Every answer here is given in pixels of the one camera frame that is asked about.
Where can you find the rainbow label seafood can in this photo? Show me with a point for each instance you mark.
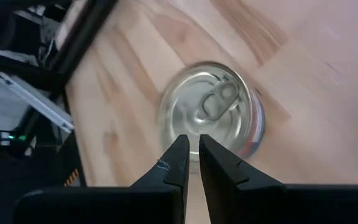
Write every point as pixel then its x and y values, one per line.
pixel 204 102

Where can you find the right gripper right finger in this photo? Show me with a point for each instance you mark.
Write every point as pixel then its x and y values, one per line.
pixel 275 205

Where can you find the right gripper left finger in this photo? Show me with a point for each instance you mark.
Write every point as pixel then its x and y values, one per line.
pixel 120 205

